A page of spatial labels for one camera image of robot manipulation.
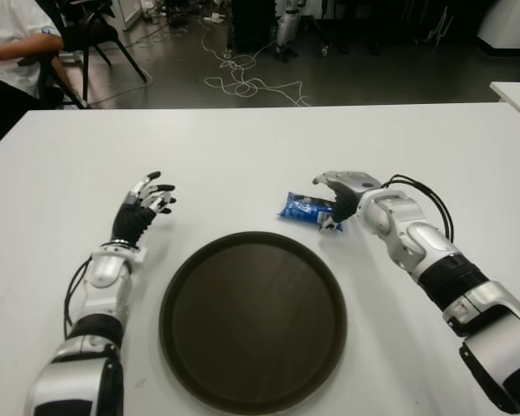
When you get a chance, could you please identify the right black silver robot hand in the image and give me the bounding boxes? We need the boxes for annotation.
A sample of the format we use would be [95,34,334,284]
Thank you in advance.
[312,170,380,233]

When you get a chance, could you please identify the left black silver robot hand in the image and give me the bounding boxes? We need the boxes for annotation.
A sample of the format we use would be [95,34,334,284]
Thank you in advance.
[112,171,178,249]

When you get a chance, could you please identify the blue Oreo cookie packet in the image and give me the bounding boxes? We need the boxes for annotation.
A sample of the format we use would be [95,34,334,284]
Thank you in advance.
[276,190,344,235]

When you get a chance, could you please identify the round dark brown tray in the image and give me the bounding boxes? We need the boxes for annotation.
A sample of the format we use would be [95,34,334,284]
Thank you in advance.
[159,231,348,415]

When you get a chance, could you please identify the black armrest chair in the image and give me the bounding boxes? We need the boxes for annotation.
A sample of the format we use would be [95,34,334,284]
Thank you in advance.
[16,49,90,109]

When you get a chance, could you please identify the black stand legs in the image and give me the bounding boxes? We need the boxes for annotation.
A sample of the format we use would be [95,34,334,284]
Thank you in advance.
[307,0,382,55]

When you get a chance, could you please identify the silver humanoid robot legs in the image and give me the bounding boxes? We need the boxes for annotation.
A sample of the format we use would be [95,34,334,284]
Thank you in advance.
[275,0,307,62]

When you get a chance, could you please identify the black four-leg chair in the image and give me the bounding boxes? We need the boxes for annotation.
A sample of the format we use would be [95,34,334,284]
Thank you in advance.
[36,0,151,109]

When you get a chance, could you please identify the black cabinet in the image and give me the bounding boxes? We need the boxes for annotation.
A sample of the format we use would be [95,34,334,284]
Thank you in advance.
[231,0,283,53]

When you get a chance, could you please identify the grey folded rack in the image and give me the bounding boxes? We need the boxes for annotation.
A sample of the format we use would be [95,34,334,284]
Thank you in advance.
[415,3,455,44]

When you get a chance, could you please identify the white cabinet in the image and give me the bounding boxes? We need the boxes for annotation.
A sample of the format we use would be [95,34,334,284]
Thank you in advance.
[119,0,146,31]

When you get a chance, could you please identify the seated person in white shirt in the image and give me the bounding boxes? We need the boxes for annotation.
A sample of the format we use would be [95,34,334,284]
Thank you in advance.
[0,0,66,144]

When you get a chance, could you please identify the white pillar base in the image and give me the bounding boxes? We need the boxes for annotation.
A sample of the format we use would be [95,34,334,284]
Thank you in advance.
[476,0,520,55]

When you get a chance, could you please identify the black left arm cable bundle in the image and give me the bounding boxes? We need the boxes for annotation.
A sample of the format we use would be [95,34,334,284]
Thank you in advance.
[62,257,94,339]

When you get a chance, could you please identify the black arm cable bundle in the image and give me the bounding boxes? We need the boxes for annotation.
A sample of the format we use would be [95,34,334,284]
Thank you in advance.
[380,174,455,242]
[62,257,94,339]

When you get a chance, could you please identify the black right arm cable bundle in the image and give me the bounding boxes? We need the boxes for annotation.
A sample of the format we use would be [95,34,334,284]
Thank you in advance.
[380,174,455,242]

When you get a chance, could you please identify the tangled white floor cable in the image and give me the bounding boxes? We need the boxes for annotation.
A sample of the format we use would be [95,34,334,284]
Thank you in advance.
[201,25,311,107]

